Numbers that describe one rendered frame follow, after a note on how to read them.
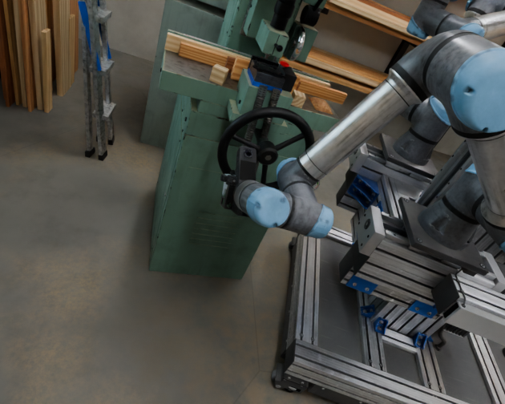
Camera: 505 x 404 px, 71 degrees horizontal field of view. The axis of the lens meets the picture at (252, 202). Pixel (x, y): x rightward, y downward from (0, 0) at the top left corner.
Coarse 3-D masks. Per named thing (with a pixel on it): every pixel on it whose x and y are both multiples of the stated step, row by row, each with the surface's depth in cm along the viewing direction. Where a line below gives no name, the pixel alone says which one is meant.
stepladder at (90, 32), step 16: (80, 0) 155; (96, 0) 158; (96, 16) 160; (96, 32) 164; (96, 48) 167; (96, 64) 171; (112, 64) 186; (96, 80) 175; (96, 96) 180; (96, 112) 185; (112, 112) 199; (112, 128) 215; (112, 144) 217
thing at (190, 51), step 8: (184, 48) 113; (192, 48) 114; (200, 48) 115; (184, 56) 115; (192, 56) 115; (200, 56) 116; (208, 56) 116; (216, 56) 116; (224, 56) 117; (208, 64) 118; (224, 64) 118; (304, 80) 128; (304, 88) 128; (312, 88) 129; (320, 88) 129; (328, 88) 130; (320, 96) 131; (328, 96) 132; (336, 96) 132; (344, 96) 133
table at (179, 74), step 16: (176, 64) 108; (192, 64) 113; (160, 80) 103; (176, 80) 104; (192, 80) 105; (208, 80) 107; (192, 96) 108; (208, 96) 109; (224, 96) 109; (304, 112) 117; (320, 112) 120; (272, 128) 108; (320, 128) 122
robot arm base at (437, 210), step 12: (432, 204) 103; (444, 204) 97; (420, 216) 103; (432, 216) 99; (444, 216) 96; (456, 216) 94; (432, 228) 98; (444, 228) 96; (456, 228) 95; (468, 228) 95; (444, 240) 97; (456, 240) 96; (468, 240) 99
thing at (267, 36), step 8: (264, 24) 116; (264, 32) 115; (272, 32) 110; (280, 32) 112; (264, 40) 113; (272, 40) 112; (280, 40) 112; (288, 40) 113; (264, 48) 113; (272, 48) 113; (280, 56) 115
